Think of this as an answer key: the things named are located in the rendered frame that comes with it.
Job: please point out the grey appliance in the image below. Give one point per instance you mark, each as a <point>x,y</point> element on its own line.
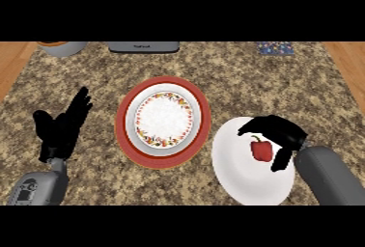
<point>143,47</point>

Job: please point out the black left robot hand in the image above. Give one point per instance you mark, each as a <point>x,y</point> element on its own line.
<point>64,128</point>

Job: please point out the red bell pepper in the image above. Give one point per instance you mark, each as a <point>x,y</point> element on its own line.
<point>262,150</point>

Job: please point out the blue patterned box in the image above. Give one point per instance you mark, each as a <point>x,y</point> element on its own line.
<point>275,48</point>

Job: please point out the grey pot with orange rim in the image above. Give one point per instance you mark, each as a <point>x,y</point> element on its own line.
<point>61,48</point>

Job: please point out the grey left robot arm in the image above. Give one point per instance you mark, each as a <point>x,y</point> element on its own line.
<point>40,188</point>

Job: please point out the plain white plate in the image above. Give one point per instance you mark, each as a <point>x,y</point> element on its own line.
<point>247,173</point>

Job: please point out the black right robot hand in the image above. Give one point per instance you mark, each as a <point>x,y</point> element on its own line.
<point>281,129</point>

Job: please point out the white plate with floral rim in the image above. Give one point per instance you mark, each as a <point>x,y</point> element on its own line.
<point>164,119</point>

